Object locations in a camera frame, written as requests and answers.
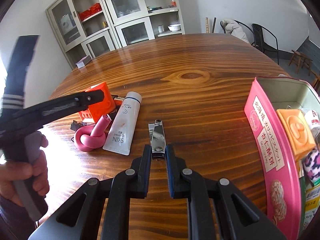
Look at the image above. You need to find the pink biscuit tin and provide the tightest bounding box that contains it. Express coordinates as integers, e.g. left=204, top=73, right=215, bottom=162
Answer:
left=244, top=77, right=319, bottom=239

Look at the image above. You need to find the orange heart silicone mould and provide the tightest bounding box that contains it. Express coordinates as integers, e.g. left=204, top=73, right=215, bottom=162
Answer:
left=78, top=82, right=124, bottom=123

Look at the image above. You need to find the person's left hand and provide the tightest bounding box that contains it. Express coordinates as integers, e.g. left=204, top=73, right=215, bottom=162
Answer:
left=1, top=149, right=49, bottom=207

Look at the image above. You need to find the dark green binder clip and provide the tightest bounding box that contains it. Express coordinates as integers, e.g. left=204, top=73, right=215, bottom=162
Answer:
left=70, top=120, right=84, bottom=132

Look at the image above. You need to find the black metal chair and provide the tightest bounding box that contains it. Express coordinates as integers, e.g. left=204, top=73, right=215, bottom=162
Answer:
left=251, top=23, right=281, bottom=66

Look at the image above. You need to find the beige jacket on chair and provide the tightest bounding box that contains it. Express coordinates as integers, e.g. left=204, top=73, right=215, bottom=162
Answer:
left=220, top=18, right=249, bottom=44

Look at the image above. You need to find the pink knotted foam tube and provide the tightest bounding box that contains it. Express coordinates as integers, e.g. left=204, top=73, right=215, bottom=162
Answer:
left=74, top=114, right=112, bottom=152

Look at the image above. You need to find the white skin cream tube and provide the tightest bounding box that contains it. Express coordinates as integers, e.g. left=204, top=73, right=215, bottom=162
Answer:
left=103, top=92, right=142, bottom=156

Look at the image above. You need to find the yellow orange square box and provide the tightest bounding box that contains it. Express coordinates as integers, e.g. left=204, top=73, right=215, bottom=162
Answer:
left=276, top=109, right=316, bottom=162

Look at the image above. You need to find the grey glass door cabinet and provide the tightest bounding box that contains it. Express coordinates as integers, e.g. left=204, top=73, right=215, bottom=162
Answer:
left=46, top=0, right=185, bottom=69

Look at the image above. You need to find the purple sleeve forearm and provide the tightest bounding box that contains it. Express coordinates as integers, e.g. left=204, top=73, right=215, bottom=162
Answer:
left=1, top=197, right=36, bottom=239

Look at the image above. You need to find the white ceramic bowl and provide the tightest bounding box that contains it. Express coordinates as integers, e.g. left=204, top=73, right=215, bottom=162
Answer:
left=168, top=24, right=181, bottom=31

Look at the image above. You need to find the silver nail clipper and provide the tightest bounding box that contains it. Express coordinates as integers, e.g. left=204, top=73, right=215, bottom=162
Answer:
left=148, top=119, right=167, bottom=159

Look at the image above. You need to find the wooden stool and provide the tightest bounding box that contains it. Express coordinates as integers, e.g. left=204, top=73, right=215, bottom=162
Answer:
left=289, top=50, right=312, bottom=76

